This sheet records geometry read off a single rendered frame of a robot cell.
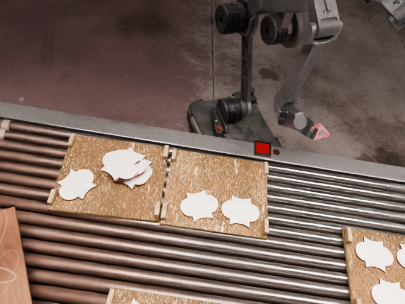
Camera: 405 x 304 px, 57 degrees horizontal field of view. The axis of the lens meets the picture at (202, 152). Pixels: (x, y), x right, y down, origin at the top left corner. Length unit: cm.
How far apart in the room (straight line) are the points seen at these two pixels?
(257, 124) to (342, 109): 100
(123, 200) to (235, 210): 43
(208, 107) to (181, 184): 131
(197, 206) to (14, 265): 64
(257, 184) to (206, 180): 21
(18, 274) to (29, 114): 77
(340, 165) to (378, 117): 181
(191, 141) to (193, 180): 22
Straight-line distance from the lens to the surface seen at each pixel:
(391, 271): 162
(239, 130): 263
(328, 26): 125
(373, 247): 162
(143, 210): 146
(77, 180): 153
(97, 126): 172
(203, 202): 147
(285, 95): 146
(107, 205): 147
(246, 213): 148
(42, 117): 180
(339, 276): 154
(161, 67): 338
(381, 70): 409
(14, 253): 134
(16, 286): 130
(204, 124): 264
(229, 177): 157
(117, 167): 148
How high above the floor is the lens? 223
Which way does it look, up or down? 53 degrees down
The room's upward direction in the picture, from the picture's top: 12 degrees clockwise
